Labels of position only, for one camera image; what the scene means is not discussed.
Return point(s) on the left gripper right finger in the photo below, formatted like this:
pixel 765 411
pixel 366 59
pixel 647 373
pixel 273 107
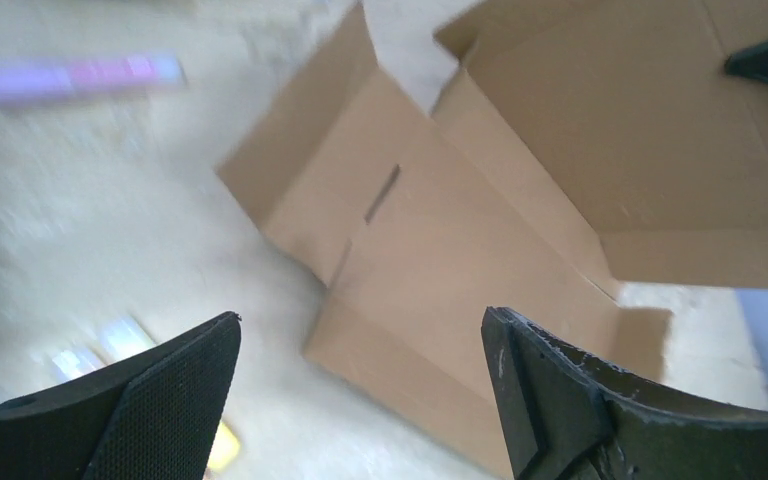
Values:
pixel 567 414

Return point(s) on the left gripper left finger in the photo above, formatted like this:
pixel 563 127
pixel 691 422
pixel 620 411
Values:
pixel 114 424

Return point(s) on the brown cardboard box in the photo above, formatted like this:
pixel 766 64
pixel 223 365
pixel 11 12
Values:
pixel 580 145

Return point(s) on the yellow marker pen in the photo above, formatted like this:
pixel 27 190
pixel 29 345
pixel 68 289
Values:
pixel 125 338

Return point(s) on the orange marker pen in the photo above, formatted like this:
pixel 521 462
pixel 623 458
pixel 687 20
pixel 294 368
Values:
pixel 74 362

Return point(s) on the purple marker pen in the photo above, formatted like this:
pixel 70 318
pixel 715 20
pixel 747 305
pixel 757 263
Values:
pixel 34 81

